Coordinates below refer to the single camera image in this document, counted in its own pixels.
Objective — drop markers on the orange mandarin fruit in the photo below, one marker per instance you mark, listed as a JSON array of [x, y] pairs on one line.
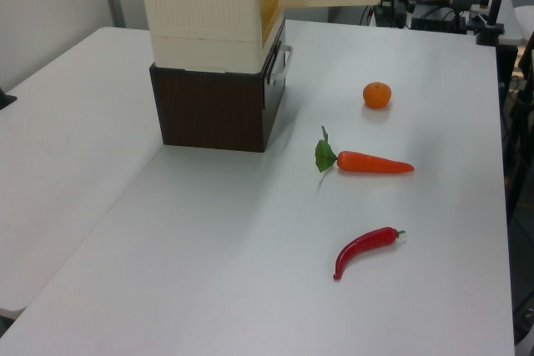
[[377, 95]]

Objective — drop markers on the orange toy carrot with leaves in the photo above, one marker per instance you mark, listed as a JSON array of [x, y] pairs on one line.
[[367, 163]]

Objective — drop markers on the black equipment box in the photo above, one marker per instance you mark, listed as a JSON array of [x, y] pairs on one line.
[[438, 20]]

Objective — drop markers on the red toy chili pepper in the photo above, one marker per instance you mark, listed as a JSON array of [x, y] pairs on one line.
[[359, 247]]

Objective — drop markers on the black table clamp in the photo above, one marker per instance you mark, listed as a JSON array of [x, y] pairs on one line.
[[490, 35]]

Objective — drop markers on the cream plastic cabinet box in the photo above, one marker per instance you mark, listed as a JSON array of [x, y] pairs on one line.
[[196, 10]]

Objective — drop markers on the dark brown drawer box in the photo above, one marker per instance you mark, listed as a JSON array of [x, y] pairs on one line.
[[208, 112]]

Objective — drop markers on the black bracket at table edge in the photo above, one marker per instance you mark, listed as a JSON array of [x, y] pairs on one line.
[[6, 99]]

